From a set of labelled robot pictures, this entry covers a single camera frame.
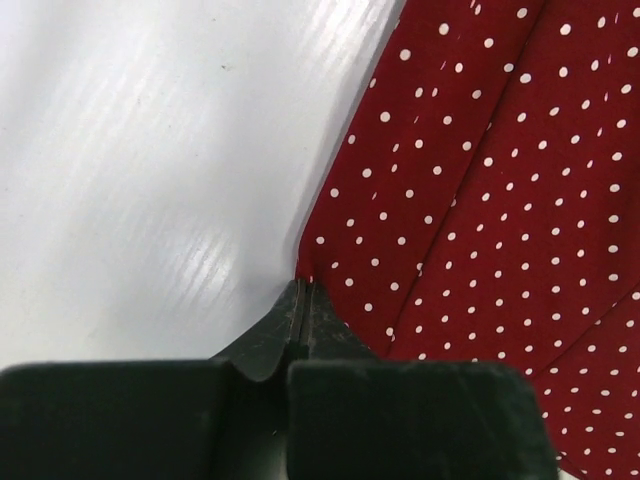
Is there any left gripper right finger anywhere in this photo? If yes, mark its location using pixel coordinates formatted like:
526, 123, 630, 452
287, 282, 558, 479

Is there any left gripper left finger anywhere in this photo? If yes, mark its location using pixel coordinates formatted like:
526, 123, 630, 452
1, 282, 306, 479

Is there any red polka dot skirt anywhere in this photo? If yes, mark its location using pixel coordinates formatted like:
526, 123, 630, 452
296, 0, 639, 479

